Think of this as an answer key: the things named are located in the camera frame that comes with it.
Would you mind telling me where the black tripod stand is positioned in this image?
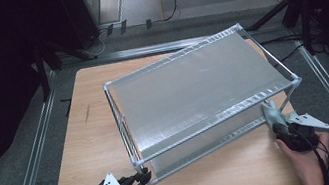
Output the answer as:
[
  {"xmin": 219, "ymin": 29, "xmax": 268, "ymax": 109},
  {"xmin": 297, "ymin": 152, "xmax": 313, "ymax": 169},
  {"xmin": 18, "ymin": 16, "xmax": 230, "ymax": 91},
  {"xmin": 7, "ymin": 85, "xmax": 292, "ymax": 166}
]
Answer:
[
  {"xmin": 30, "ymin": 32, "xmax": 105, "ymax": 103},
  {"xmin": 237, "ymin": 0, "xmax": 329, "ymax": 66}
]

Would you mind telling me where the black computer tower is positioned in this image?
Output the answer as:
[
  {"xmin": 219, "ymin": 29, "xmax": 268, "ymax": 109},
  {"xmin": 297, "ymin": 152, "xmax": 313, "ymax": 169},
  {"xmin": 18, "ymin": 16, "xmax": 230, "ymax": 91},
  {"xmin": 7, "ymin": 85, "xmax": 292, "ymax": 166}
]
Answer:
[{"xmin": 57, "ymin": 0, "xmax": 108, "ymax": 54}]

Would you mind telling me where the white floor cable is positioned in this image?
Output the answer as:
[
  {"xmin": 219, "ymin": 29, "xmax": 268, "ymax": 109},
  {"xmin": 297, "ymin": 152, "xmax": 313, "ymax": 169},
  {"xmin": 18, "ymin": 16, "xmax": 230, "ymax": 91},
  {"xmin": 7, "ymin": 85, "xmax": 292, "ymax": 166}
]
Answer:
[{"xmin": 84, "ymin": 27, "xmax": 113, "ymax": 57}]

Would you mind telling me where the person's right hand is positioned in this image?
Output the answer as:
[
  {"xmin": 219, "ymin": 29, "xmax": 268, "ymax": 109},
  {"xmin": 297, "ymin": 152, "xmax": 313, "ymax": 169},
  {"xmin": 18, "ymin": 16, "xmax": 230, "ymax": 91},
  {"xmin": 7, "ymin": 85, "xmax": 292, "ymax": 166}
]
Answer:
[{"xmin": 275, "ymin": 130, "xmax": 329, "ymax": 182}]

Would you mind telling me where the black floor tape piece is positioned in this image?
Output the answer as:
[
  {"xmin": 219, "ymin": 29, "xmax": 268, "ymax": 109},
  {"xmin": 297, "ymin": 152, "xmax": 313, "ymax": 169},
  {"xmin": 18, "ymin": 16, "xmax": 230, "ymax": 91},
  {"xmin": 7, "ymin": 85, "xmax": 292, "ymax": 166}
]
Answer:
[
  {"xmin": 144, "ymin": 18, "xmax": 154, "ymax": 31},
  {"xmin": 118, "ymin": 19, "xmax": 129, "ymax": 35},
  {"xmin": 105, "ymin": 23, "xmax": 115, "ymax": 37}
]

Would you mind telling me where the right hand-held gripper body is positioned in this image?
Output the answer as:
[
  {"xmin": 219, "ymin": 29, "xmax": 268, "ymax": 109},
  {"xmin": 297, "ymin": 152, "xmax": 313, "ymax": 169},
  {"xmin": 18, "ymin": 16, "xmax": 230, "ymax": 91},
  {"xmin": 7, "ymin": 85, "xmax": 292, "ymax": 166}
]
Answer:
[{"xmin": 272, "ymin": 108, "xmax": 329, "ymax": 157}]

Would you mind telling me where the light blue cleaning cloth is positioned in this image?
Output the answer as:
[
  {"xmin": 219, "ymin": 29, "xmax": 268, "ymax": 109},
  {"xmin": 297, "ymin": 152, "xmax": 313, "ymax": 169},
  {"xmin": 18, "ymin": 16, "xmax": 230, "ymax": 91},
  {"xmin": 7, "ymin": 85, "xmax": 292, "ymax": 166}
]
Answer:
[{"xmin": 260, "ymin": 97, "xmax": 289, "ymax": 132}]

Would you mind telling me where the thin black tape strip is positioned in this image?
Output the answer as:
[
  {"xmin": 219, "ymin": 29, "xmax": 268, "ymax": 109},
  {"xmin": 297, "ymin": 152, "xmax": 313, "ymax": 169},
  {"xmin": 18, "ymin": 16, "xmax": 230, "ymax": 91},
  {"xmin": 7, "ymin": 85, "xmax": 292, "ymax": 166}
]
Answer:
[{"xmin": 59, "ymin": 97, "xmax": 75, "ymax": 119}]

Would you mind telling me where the black floor cable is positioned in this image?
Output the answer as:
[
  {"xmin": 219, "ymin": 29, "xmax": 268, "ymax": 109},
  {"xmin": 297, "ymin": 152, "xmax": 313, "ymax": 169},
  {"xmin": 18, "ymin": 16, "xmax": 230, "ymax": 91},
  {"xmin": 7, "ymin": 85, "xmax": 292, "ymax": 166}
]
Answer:
[
  {"xmin": 275, "ymin": 43, "xmax": 307, "ymax": 64},
  {"xmin": 259, "ymin": 32, "xmax": 304, "ymax": 48}
]

